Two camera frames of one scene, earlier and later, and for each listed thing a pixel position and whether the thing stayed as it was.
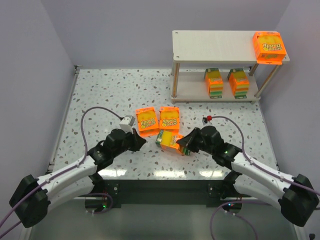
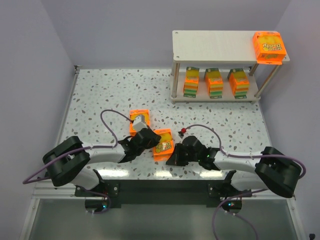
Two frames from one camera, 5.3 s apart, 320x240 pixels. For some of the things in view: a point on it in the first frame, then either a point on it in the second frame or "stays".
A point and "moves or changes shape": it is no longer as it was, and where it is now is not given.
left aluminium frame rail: (50, 167) stays
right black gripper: (191, 141) to (182, 155)
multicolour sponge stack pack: (168, 139) to (191, 82)
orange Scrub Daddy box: (169, 119) to (163, 150)
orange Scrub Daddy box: (148, 123) moves or changes shape
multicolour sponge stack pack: (239, 83) stays
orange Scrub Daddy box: (269, 47) stays
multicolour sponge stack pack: (214, 82) stays
